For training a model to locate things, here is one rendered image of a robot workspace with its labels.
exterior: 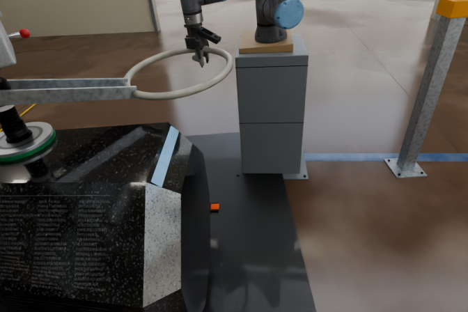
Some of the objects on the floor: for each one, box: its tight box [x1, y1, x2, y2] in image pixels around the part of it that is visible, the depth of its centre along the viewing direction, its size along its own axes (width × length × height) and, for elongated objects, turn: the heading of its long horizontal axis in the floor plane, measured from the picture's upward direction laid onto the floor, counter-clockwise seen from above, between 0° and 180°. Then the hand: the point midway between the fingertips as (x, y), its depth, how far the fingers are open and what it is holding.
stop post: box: [384, 0, 468, 178], centre depth 178 cm, size 20×20×109 cm
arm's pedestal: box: [235, 34, 309, 180], centre depth 204 cm, size 50×50×85 cm
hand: (205, 63), depth 154 cm, fingers closed on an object, 4 cm apart
